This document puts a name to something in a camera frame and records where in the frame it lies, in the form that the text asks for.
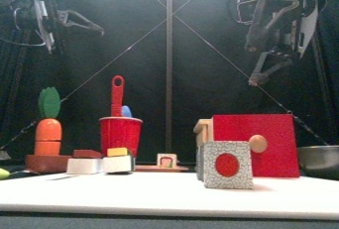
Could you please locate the red drawer with wooden knob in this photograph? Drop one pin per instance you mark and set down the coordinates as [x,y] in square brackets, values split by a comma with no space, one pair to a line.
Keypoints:
[274,140]

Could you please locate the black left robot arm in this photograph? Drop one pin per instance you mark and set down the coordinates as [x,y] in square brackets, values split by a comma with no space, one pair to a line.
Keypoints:
[18,8]

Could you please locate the red toy spatula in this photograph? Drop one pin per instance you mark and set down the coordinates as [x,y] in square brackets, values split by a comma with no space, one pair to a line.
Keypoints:
[116,97]

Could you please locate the blue toy utensil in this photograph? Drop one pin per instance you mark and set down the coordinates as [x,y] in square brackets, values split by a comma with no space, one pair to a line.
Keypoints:
[127,111]

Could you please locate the small metal bowl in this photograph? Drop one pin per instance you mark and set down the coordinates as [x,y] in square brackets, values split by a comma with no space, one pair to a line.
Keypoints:
[319,162]

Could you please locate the squiggle patterned block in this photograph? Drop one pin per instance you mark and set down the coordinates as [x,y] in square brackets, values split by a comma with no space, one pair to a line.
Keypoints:
[217,180]

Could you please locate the small orange-red cup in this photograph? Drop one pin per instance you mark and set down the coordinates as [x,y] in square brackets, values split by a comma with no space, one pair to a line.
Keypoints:
[47,134]

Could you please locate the small white picture cube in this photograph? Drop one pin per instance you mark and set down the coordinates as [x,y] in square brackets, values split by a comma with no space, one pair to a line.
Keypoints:
[167,161]

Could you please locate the red plastic cup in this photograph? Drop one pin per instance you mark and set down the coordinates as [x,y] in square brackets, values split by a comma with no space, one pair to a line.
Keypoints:
[119,134]

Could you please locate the pink rectangular tray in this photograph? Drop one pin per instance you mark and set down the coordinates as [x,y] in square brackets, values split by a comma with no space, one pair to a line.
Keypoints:
[150,169]

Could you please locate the toy sushi yellow topping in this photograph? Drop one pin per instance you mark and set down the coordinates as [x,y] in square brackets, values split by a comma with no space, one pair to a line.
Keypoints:
[116,164]

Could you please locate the toy sushi red topping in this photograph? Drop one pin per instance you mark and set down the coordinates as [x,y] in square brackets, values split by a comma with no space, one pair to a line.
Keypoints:
[84,166]

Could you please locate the brown wooden carrot base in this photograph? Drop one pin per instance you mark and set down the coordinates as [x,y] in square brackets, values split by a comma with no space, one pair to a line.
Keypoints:
[44,164]

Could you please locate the white cutting board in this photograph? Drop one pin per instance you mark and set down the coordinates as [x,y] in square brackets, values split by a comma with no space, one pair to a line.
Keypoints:
[154,196]

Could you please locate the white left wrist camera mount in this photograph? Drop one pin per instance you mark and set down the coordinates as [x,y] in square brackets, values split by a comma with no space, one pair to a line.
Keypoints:
[44,18]

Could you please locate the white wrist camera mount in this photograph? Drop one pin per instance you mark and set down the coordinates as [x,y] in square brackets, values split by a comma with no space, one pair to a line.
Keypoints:
[309,21]
[44,18]

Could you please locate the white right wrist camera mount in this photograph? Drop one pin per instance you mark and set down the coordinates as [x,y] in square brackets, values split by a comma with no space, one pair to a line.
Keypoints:
[309,21]

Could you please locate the vertical metal frame pole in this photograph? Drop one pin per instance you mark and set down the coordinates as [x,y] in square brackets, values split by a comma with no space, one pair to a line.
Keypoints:
[168,74]

